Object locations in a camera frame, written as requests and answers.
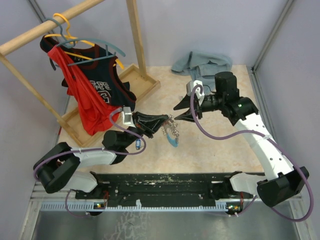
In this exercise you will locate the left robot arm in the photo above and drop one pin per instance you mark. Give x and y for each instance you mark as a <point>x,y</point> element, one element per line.
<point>59,168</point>

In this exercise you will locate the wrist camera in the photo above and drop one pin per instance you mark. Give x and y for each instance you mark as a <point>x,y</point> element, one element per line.
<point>198,86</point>
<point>127,116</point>

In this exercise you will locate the white cable duct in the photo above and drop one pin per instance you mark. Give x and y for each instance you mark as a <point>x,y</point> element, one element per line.
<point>220,206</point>

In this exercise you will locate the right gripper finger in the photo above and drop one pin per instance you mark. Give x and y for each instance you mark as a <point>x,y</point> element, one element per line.
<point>186,116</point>
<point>185,103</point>

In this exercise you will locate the red shirt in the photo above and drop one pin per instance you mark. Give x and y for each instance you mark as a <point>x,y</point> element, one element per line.
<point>94,112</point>

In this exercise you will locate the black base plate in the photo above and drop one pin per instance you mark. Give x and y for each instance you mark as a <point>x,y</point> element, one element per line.
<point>169,177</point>

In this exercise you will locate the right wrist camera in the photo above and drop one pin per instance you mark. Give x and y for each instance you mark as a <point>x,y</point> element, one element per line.
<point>198,86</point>

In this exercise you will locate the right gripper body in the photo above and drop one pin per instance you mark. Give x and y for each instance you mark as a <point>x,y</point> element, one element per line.
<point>198,109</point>

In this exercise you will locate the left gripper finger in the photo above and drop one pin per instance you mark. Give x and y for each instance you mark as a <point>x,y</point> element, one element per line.
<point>153,126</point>
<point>141,117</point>

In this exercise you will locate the navy basketball jersey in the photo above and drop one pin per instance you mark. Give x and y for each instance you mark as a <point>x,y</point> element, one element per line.
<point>103,75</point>

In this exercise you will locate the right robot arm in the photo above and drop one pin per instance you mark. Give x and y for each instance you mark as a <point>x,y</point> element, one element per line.
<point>281,179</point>

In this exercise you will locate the light blue denim cloth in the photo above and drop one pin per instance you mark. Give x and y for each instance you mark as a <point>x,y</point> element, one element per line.
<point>202,66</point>

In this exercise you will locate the yellow clothes hanger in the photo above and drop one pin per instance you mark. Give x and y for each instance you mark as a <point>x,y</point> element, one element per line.
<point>68,36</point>

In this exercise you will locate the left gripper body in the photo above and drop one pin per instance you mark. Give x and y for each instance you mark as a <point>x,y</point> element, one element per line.
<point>139,125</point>

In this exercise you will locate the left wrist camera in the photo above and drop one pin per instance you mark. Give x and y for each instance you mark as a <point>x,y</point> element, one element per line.
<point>127,116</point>

